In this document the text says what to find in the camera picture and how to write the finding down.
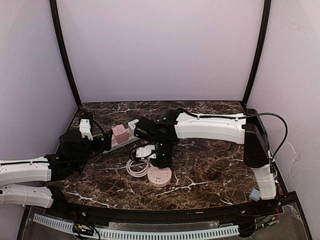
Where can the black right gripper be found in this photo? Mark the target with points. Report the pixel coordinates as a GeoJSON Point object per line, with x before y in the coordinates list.
{"type": "Point", "coordinates": [163, 161]}

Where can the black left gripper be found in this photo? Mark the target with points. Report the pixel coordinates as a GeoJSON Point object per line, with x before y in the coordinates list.
{"type": "Point", "coordinates": [100, 144]}

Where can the white cube socket adapter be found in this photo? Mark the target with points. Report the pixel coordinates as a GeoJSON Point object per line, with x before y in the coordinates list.
{"type": "Point", "coordinates": [132, 126]}

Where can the white multicolour power strip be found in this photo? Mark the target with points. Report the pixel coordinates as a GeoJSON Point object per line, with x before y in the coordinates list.
{"type": "Point", "coordinates": [115, 145]}

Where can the pink cube socket adapter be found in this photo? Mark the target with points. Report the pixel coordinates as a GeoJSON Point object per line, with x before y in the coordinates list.
{"type": "Point", "coordinates": [120, 134]}

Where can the pink round power socket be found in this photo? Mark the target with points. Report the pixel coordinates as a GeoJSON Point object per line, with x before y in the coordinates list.
{"type": "Point", "coordinates": [157, 177]}

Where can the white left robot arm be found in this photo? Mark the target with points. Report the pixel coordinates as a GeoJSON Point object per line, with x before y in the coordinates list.
{"type": "Point", "coordinates": [49, 168]}

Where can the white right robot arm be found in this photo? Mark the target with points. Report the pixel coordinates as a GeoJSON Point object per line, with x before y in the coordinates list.
{"type": "Point", "coordinates": [244, 129]}

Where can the small green circuit board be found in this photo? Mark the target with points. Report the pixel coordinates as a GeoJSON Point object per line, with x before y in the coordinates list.
{"type": "Point", "coordinates": [82, 229]}

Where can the light blue cube adapter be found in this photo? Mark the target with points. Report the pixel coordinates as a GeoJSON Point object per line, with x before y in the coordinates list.
{"type": "Point", "coordinates": [255, 195]}

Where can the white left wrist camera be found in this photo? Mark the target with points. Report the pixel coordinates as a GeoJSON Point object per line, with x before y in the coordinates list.
{"type": "Point", "coordinates": [86, 125]}

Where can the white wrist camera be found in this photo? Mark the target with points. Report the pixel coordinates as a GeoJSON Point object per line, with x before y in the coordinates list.
{"type": "Point", "coordinates": [146, 152]}
{"type": "Point", "coordinates": [86, 125]}

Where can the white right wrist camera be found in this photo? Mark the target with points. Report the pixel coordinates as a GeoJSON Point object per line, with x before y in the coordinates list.
{"type": "Point", "coordinates": [146, 152]}

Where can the grey slotted cable duct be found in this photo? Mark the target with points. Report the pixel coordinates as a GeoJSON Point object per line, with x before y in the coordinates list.
{"type": "Point", "coordinates": [126, 231]}

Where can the black left frame post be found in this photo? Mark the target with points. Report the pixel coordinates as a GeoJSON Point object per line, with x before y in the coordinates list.
{"type": "Point", "coordinates": [63, 51]}

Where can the black frame post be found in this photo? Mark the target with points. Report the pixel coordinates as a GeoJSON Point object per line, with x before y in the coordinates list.
{"type": "Point", "coordinates": [63, 51]}
{"type": "Point", "coordinates": [258, 52]}

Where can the black right frame post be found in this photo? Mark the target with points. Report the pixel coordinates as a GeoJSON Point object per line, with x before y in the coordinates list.
{"type": "Point", "coordinates": [258, 52]}

